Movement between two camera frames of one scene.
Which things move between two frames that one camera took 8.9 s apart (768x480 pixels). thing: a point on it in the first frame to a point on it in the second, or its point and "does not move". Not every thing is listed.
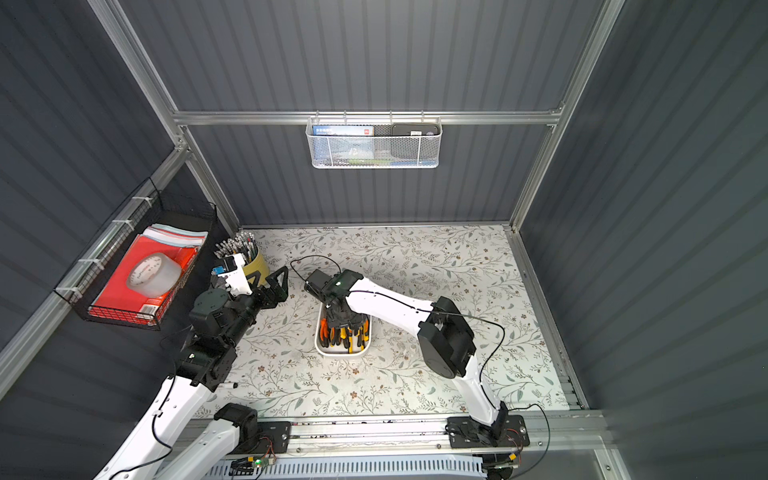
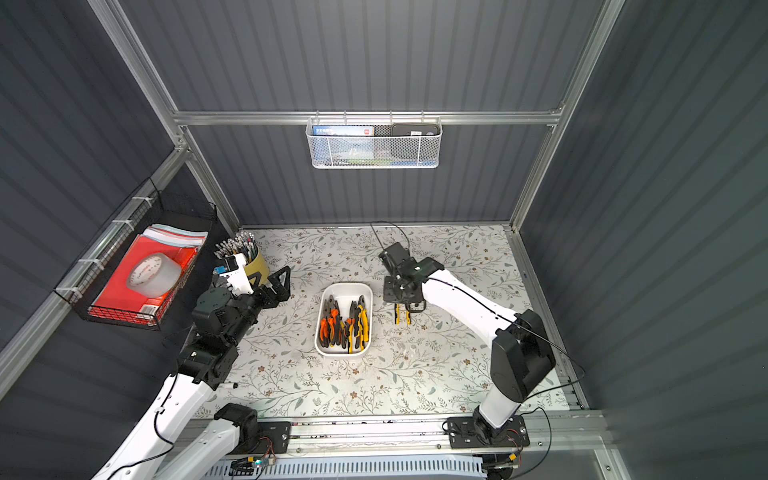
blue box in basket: x=343 y=130 does not move
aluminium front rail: x=552 y=437 does not move
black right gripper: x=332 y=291 to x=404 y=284
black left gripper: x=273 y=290 does not move
